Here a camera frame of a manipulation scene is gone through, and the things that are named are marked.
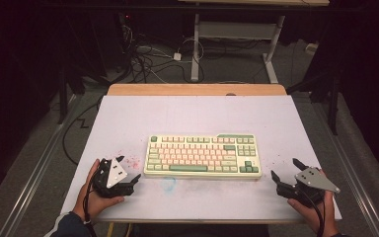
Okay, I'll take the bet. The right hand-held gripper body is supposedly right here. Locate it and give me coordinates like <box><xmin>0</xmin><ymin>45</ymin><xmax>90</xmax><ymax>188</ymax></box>
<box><xmin>275</xmin><ymin>167</ymin><xmax>341</xmax><ymax>208</ymax></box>

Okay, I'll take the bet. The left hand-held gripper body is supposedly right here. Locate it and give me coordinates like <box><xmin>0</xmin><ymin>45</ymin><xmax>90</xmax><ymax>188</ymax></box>
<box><xmin>92</xmin><ymin>157</ymin><xmax>136</xmax><ymax>198</ymax></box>

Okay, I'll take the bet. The cream and green keyboard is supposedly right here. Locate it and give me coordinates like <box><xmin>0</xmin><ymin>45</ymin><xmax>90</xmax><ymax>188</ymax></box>
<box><xmin>143</xmin><ymin>132</ymin><xmax>263</xmax><ymax>181</ymax></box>

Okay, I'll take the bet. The person's right hand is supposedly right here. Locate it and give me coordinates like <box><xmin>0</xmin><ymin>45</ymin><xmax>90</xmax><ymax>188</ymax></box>
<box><xmin>287</xmin><ymin>191</ymin><xmax>340</xmax><ymax>236</ymax></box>

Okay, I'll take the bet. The person's left hand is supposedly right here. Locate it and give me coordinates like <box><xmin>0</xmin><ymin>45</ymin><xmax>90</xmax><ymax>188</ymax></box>
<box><xmin>72</xmin><ymin>159</ymin><xmax>125</xmax><ymax>222</ymax></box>

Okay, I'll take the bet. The black stand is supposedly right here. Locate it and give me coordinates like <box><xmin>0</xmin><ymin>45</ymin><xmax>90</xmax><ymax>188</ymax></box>
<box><xmin>285</xmin><ymin>70</ymin><xmax>341</xmax><ymax>136</ymax></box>
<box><xmin>57</xmin><ymin>65</ymin><xmax>82</xmax><ymax>125</ymax></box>

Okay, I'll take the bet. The white board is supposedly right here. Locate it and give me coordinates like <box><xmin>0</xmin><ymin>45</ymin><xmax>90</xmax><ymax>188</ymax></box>
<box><xmin>59</xmin><ymin>95</ymin><xmax>342</xmax><ymax>222</ymax></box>

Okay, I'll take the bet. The wooden table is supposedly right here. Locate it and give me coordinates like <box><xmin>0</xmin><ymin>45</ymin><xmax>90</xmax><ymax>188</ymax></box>
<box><xmin>95</xmin><ymin>83</ymin><xmax>335</xmax><ymax>229</ymax></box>

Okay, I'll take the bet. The right hand-held gripper cable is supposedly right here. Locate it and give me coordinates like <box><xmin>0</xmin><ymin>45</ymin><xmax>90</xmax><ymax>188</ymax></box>
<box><xmin>297</xmin><ymin>189</ymin><xmax>328</xmax><ymax>237</ymax></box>

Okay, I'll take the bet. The hand-held gripper cable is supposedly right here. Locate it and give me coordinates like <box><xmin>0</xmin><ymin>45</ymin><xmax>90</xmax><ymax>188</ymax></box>
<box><xmin>82</xmin><ymin>177</ymin><xmax>98</xmax><ymax>237</ymax></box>
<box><xmin>297</xmin><ymin>189</ymin><xmax>328</xmax><ymax>237</ymax></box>

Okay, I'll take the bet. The metal floor rail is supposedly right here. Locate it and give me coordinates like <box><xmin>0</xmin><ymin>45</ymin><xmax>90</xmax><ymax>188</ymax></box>
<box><xmin>0</xmin><ymin>94</ymin><xmax>81</xmax><ymax>237</ymax></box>
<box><xmin>310</xmin><ymin>101</ymin><xmax>379</xmax><ymax>237</ymax></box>

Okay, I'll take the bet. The left hand-held gripper cable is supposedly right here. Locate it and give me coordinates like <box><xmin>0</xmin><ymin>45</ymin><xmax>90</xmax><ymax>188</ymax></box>
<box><xmin>82</xmin><ymin>177</ymin><xmax>98</xmax><ymax>237</ymax></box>

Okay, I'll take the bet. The black floor cable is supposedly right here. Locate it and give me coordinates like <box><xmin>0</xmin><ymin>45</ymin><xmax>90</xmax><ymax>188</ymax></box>
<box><xmin>61</xmin><ymin>95</ymin><xmax>106</xmax><ymax>166</ymax></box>

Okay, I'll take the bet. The tangle of floor cables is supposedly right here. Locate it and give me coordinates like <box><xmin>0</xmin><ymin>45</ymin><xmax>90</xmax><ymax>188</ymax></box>
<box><xmin>119</xmin><ymin>13</ymin><xmax>206</xmax><ymax>85</ymax></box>

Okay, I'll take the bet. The white desk frame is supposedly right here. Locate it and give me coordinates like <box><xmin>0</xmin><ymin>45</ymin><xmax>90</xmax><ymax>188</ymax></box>
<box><xmin>177</xmin><ymin>0</ymin><xmax>331</xmax><ymax>84</ymax></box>

